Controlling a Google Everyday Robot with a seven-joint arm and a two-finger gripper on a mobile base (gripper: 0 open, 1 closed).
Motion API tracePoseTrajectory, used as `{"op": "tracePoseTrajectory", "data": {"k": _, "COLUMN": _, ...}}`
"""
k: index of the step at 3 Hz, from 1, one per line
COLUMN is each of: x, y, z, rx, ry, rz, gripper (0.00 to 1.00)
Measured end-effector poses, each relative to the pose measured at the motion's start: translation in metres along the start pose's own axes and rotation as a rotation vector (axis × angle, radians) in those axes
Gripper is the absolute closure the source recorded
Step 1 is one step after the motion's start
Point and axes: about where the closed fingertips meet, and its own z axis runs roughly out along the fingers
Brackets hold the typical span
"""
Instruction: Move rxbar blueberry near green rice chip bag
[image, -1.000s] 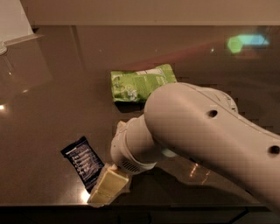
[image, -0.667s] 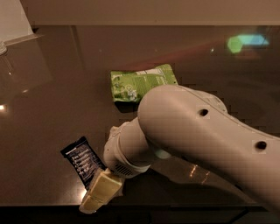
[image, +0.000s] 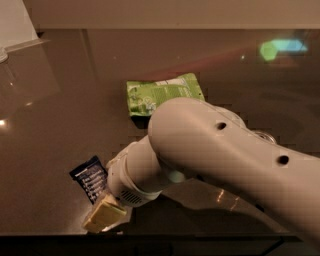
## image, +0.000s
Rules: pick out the gold soda can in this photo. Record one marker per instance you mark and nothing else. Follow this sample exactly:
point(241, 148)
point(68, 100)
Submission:
point(266, 136)

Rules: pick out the dark blue rxbar wrapper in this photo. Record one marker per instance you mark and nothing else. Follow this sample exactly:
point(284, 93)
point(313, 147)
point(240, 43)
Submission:
point(92, 177)

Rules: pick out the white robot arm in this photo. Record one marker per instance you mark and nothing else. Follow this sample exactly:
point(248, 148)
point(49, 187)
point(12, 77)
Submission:
point(189, 137)

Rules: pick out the green rice chip bag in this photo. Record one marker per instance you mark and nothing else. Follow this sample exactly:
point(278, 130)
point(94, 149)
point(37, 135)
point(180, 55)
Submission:
point(143, 97)

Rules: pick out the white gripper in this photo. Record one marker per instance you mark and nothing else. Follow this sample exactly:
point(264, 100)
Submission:
point(120, 182)

